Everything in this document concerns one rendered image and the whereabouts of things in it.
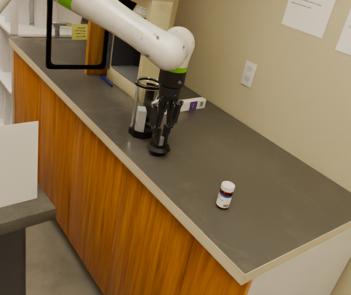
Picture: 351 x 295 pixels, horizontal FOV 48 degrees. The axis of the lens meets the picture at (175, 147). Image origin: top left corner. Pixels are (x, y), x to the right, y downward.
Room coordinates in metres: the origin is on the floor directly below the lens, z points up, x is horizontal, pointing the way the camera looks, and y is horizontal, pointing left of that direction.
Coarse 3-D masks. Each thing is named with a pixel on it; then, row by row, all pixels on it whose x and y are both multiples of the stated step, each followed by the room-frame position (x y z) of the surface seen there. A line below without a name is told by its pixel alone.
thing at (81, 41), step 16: (64, 16) 1.83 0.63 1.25; (80, 16) 1.88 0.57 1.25; (64, 32) 1.83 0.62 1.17; (80, 32) 1.88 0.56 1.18; (96, 32) 1.92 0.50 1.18; (64, 48) 1.84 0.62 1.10; (80, 48) 1.88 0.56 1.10; (96, 48) 1.93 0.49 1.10; (64, 64) 1.84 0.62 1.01; (80, 64) 1.88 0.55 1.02; (96, 64) 1.93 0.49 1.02
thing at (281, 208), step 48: (96, 96) 1.71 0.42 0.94; (192, 96) 1.98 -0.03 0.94; (144, 144) 1.35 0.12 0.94; (192, 144) 1.44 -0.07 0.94; (240, 144) 1.53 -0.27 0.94; (192, 192) 1.10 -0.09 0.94; (240, 192) 1.16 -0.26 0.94; (288, 192) 1.22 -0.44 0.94; (336, 192) 1.29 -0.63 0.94; (240, 240) 0.90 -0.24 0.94; (288, 240) 0.95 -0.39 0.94
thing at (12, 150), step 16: (0, 128) 0.83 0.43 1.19; (16, 128) 0.86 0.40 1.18; (32, 128) 0.89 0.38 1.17; (0, 144) 0.83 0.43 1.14; (16, 144) 0.86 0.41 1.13; (32, 144) 0.89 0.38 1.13; (0, 160) 0.83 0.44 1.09; (16, 160) 0.86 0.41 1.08; (32, 160) 0.89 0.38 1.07; (0, 176) 0.83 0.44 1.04; (16, 176) 0.86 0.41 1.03; (32, 176) 0.89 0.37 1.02; (0, 192) 0.83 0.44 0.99; (16, 192) 0.86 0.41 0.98; (32, 192) 0.89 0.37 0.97
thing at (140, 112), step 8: (136, 80) 1.42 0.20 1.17; (144, 80) 1.47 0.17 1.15; (152, 80) 1.47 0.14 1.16; (136, 88) 1.41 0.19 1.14; (136, 96) 1.40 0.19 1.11; (144, 96) 1.39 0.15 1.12; (152, 96) 1.40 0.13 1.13; (136, 104) 1.40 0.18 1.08; (144, 104) 1.39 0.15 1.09; (136, 112) 1.40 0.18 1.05; (144, 112) 1.39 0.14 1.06; (136, 120) 1.39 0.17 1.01; (144, 120) 1.39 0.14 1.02; (136, 128) 1.39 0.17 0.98; (144, 128) 1.39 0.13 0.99; (152, 128) 1.42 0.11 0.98
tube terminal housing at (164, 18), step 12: (132, 0) 1.86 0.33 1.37; (144, 0) 1.79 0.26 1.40; (156, 0) 1.76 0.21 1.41; (168, 0) 1.80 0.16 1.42; (156, 12) 1.76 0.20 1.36; (168, 12) 1.81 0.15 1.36; (156, 24) 1.77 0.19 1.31; (168, 24) 1.81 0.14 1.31; (144, 60) 1.75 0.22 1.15; (108, 72) 1.97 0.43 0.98; (144, 72) 1.75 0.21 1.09; (156, 72) 1.80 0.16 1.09; (120, 84) 1.87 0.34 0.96; (132, 84) 1.79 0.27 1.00; (132, 96) 1.78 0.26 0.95
